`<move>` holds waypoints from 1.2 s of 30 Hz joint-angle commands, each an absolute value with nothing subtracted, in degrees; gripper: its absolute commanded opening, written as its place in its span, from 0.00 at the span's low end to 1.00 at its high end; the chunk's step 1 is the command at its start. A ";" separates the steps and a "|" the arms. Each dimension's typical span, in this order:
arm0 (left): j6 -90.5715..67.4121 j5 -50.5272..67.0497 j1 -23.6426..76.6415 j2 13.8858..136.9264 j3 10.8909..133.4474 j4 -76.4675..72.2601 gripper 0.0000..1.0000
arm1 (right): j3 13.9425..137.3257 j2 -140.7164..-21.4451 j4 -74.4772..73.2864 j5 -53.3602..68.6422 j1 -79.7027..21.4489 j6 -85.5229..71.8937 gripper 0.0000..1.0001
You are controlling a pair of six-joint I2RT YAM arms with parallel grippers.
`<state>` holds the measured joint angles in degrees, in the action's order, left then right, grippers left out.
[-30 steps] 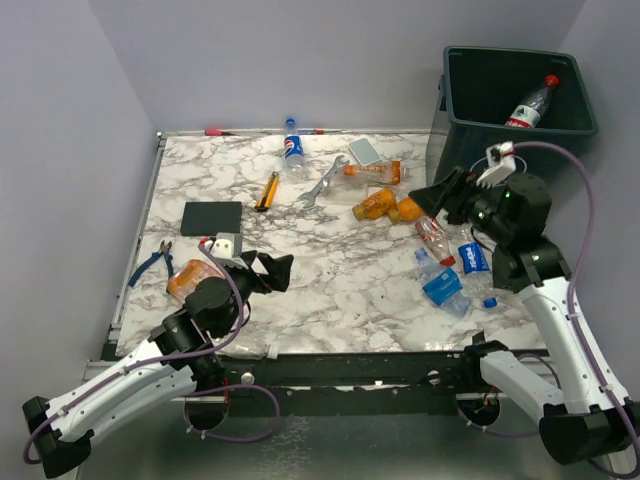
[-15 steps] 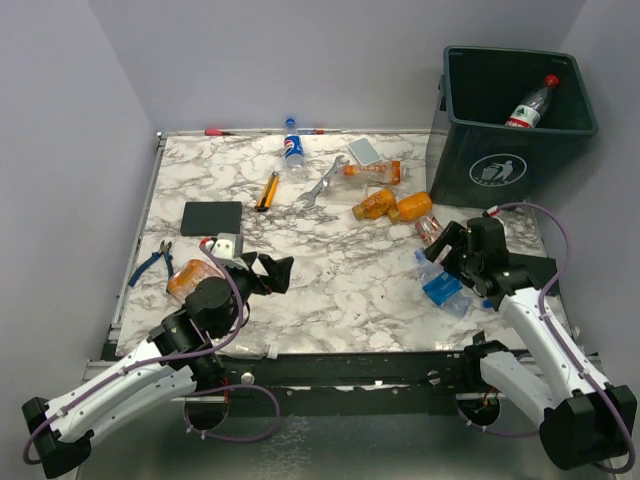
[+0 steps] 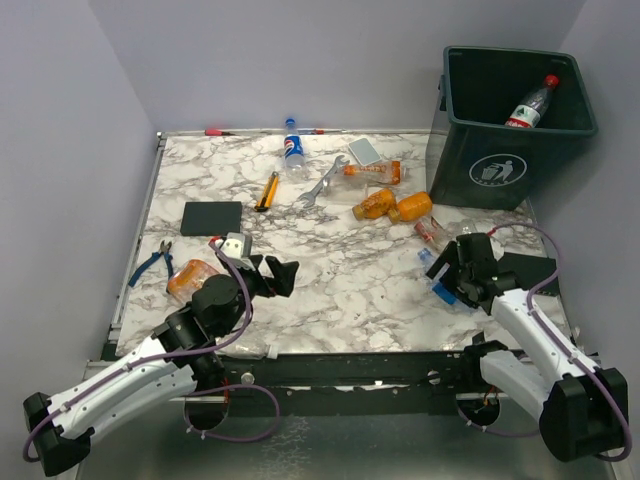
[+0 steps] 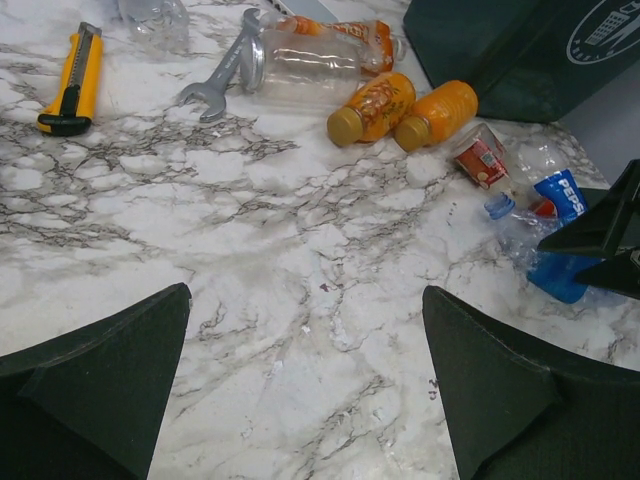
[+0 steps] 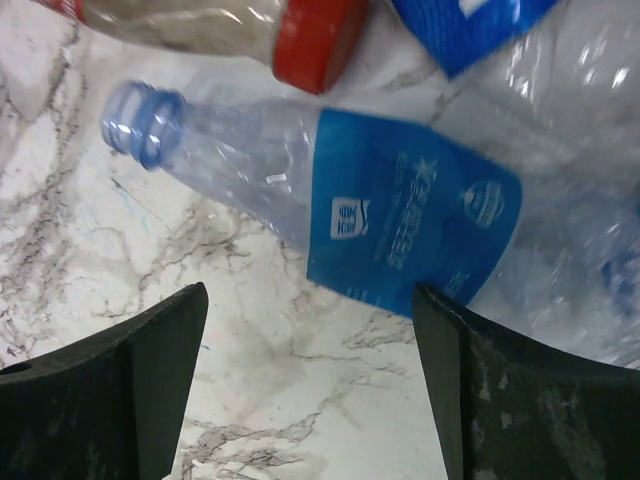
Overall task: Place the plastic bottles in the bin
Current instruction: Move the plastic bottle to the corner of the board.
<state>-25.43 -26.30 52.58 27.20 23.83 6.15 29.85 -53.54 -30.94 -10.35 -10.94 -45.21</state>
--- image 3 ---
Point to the light blue label bottle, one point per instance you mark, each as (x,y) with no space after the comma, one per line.
(428,260)

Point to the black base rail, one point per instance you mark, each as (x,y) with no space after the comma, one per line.
(363,384)

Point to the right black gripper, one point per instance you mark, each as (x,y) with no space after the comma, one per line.
(451,254)

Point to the black foam pad left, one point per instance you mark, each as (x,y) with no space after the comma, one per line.
(211,218)

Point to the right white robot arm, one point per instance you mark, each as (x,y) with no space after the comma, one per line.
(581,408)

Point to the dark green plastic bin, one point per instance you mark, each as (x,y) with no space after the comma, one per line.
(485,164)

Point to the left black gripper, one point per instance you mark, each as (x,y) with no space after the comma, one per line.
(284,274)

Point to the yellow utility knife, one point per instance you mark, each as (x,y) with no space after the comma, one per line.
(266,199)

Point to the white power bank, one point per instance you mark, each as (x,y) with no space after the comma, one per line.
(363,152)

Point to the silver wrench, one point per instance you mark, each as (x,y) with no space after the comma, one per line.
(309,198)

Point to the crushed orange label bottle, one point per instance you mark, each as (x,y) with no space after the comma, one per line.
(386,173)

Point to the clear crushed bottle front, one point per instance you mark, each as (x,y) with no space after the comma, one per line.
(255,350)

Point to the upright Pepsi bottle far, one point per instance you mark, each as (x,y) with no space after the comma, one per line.
(295,163)

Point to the black foam pad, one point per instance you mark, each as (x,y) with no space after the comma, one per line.
(211,218)
(530,270)

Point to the plain orange juice bottle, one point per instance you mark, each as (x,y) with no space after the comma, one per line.
(411,208)

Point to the small red label bottle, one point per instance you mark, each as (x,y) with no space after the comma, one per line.
(432,233)

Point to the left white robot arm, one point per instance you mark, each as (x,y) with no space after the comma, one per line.
(179,358)

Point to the orange juice bottle patterned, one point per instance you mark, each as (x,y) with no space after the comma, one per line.
(375,206)

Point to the red label water bottle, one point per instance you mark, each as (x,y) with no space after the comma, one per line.
(532,107)

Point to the black foam pad right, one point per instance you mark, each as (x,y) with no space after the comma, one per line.
(530,270)

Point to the red marker pen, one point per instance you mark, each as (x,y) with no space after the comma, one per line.
(217,133)

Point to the large orange drink bottle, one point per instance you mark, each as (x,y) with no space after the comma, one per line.
(189,279)

